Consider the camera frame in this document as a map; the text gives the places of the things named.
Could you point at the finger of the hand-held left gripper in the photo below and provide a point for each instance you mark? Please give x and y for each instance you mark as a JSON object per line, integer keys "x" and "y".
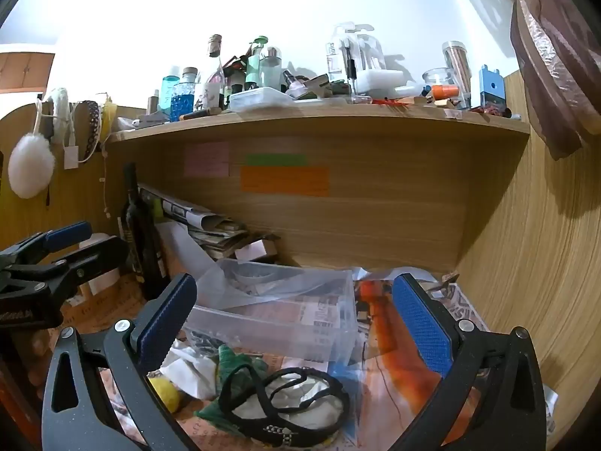
{"x": 70, "y": 235}
{"x": 94, "y": 258}

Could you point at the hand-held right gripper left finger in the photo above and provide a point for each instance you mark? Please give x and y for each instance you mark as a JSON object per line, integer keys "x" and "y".
{"x": 164, "y": 319}

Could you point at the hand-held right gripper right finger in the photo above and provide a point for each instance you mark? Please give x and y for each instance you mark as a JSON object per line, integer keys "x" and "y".
{"x": 422, "y": 324}

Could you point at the yellow soft ball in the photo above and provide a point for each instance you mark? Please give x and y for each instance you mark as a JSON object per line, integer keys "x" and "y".
{"x": 165, "y": 394}

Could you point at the green cloth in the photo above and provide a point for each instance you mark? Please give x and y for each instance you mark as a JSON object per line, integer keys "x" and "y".
{"x": 230, "y": 361}

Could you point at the clear plastic box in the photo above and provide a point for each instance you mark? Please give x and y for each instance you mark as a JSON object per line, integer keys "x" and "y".
{"x": 281, "y": 324}

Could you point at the white paper note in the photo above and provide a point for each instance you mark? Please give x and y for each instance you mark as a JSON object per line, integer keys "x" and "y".
{"x": 101, "y": 284}

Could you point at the dark wine bottle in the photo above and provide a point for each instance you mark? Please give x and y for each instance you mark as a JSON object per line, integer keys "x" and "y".
{"x": 141, "y": 244}

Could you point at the vintage newspaper print mat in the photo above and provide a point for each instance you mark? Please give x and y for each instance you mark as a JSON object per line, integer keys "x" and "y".
{"x": 389, "y": 385}

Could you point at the translucent plastic sheet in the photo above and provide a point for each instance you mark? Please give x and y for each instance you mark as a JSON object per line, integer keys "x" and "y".
{"x": 188, "y": 253}

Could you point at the white tag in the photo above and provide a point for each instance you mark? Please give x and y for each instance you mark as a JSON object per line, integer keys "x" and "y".
{"x": 70, "y": 157}

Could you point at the white fluffy pompom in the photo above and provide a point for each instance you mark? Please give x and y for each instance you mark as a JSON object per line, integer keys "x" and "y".
{"x": 30, "y": 164}

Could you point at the stack of newspapers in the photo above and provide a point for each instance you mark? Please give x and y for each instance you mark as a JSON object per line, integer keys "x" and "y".
{"x": 206, "y": 230}

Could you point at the small white box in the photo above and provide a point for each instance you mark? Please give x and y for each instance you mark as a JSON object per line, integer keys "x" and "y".
{"x": 253, "y": 250}

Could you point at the dark patterned headband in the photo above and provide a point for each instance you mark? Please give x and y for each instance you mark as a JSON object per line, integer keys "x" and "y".
{"x": 94, "y": 122}

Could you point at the white fluffy headband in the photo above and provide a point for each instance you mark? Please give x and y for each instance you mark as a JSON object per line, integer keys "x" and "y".
{"x": 59, "y": 108}

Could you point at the pink sticky note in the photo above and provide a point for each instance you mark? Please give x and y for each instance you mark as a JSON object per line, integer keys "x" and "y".
{"x": 206, "y": 159}

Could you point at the white cloth piece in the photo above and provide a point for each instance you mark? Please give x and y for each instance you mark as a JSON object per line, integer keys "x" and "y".
{"x": 286, "y": 408}

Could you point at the teal toner bottle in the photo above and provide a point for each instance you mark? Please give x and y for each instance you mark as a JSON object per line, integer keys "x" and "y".
{"x": 168, "y": 94}

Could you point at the glass bottle with blue liquid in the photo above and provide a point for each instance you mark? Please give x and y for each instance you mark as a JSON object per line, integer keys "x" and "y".
{"x": 184, "y": 103}

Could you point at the orange sticky note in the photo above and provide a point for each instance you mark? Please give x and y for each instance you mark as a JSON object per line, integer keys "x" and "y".
{"x": 284, "y": 181}

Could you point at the green sticky note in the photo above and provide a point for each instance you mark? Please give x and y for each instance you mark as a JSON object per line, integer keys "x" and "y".
{"x": 277, "y": 160}

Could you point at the clear glass bottle animal label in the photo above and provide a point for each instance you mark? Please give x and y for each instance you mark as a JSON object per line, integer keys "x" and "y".
{"x": 213, "y": 84}

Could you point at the wooden shelf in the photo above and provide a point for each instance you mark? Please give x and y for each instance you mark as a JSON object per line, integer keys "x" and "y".
{"x": 328, "y": 124}

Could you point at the red pen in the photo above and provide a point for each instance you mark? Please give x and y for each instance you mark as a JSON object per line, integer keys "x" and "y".
{"x": 385, "y": 101}

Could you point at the flat translucent plastic case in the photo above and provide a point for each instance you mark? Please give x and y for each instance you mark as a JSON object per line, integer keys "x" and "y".
{"x": 260, "y": 98}

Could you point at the orange marker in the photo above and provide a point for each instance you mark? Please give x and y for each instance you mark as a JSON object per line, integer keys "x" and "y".
{"x": 445, "y": 92}

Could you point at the small glass jar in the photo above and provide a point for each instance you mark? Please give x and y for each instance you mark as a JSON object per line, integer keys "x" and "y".
{"x": 439, "y": 82}

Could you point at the blue plastic holder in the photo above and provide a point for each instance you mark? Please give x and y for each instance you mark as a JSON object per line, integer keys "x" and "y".
{"x": 493, "y": 89}

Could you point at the mint green pump bottle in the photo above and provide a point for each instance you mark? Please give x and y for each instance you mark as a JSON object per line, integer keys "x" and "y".
{"x": 253, "y": 70}

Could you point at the clear bottle with silver cap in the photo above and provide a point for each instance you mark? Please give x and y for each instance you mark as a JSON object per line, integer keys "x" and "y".
{"x": 270, "y": 73}

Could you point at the clear jar of sticks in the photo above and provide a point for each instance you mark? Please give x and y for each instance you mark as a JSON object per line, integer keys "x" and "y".
{"x": 458, "y": 70}

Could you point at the toothbrush package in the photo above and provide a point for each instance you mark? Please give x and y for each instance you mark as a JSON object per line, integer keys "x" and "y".
{"x": 361, "y": 51}

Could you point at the pink curtain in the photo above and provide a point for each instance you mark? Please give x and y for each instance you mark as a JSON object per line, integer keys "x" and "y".
{"x": 549, "y": 56}

